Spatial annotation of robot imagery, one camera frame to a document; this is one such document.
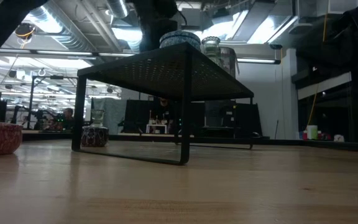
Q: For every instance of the black aluminium rig frame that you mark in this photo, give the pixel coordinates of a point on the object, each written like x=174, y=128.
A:
x=48, y=135

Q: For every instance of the black background frame stand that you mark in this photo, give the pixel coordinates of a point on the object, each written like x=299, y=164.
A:
x=30, y=102

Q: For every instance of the silver round ventilation duct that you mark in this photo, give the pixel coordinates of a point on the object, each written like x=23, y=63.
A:
x=118, y=7

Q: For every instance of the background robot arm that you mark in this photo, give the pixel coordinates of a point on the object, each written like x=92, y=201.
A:
x=47, y=119

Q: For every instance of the black cabinet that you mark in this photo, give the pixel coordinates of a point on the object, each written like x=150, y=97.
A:
x=244, y=121

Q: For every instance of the white cylindrical container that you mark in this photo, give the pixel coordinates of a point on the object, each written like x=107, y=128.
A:
x=312, y=132

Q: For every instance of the long ceiling tube light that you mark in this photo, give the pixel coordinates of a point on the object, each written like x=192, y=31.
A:
x=64, y=53
x=256, y=60

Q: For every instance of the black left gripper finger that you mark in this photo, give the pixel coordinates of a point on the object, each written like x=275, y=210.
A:
x=149, y=43

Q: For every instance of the black perforated metal shelf riser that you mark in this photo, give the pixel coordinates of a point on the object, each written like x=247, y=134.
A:
x=166, y=77

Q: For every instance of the grey ceiling box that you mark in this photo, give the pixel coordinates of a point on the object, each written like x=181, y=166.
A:
x=194, y=18

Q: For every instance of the small white object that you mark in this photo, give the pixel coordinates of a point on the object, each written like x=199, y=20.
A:
x=339, y=138

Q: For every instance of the small red item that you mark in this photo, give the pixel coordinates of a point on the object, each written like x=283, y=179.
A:
x=304, y=135

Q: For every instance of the dark blue red patterned tin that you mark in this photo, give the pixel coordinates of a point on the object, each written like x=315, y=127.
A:
x=94, y=137

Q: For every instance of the clear glass candlestick holder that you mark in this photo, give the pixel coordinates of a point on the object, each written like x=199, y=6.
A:
x=97, y=117
x=210, y=46

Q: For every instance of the person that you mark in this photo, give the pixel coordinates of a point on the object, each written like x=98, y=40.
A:
x=68, y=115

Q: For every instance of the grey cloth cover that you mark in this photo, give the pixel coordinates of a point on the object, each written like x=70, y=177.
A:
x=113, y=109

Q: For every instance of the light blue patterned candle tin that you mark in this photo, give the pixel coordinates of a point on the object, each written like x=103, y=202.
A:
x=179, y=39

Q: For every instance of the small white table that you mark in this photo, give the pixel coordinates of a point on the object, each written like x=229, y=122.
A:
x=156, y=125

